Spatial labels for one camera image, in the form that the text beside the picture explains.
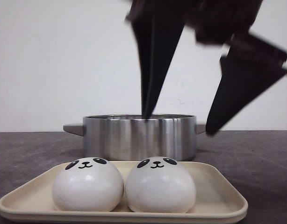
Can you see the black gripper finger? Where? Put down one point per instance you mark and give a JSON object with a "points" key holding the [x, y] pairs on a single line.
{"points": [[157, 26], [251, 66]]}

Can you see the stainless steel steamer pot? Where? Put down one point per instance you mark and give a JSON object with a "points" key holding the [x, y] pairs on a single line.
{"points": [[129, 137]]}

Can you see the white panda bun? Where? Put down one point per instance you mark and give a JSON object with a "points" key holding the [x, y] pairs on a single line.
{"points": [[88, 184], [160, 184]]}

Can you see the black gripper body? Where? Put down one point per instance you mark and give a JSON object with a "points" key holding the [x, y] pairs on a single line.
{"points": [[216, 21]]}

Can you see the cream rectangular tray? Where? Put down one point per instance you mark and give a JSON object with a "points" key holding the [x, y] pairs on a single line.
{"points": [[217, 202]]}

